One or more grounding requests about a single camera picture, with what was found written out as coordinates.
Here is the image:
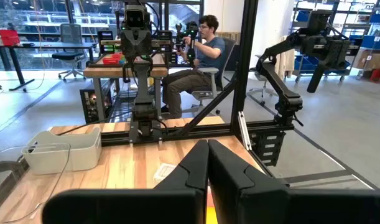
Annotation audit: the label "black desk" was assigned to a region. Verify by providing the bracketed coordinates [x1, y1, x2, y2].
[0, 41, 99, 91]

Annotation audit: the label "grey office chair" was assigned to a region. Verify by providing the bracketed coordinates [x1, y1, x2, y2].
[246, 54, 279, 106]
[182, 37, 237, 114]

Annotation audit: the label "shelf rack with blue bins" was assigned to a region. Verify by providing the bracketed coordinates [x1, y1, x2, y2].
[290, 0, 380, 82]

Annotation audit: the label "red toy tray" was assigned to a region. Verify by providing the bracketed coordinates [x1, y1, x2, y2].
[101, 52, 126, 65]

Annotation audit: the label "red box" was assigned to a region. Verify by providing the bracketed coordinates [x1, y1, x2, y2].
[0, 29, 22, 47]

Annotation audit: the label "large clear plastic bin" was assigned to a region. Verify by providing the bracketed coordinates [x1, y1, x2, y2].
[0, 142, 72, 200]

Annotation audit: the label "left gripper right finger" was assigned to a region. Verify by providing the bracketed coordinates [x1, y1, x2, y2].
[207, 139, 380, 224]

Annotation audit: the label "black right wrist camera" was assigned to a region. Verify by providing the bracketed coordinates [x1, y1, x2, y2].
[124, 4, 147, 29]

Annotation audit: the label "pink playing card box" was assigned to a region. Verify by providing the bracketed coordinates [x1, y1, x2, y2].
[152, 162, 178, 184]

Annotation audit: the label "black background leader arms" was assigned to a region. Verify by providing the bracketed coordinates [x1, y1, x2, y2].
[175, 21, 200, 67]

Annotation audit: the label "cardboard box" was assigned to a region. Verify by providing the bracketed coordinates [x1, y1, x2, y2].
[353, 48, 380, 71]

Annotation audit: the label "wooden background table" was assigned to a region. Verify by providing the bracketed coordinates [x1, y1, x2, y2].
[83, 52, 169, 124]

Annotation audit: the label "grey plastic bin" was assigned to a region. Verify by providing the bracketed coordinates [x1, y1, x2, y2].
[21, 126, 103, 175]

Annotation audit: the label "black mesh office chair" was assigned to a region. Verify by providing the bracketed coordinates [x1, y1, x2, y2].
[51, 23, 88, 82]

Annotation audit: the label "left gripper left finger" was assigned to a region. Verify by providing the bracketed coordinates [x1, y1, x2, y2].
[42, 139, 209, 224]

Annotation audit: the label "black computer tower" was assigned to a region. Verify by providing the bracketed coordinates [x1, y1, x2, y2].
[80, 88, 113, 124]

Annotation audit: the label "silver metal bracket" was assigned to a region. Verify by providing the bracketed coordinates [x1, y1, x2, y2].
[238, 111, 253, 152]

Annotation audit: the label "black aluminium frame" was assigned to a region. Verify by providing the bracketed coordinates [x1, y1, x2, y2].
[99, 0, 295, 147]

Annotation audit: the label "person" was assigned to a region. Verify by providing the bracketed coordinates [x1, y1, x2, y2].
[160, 14, 226, 119]

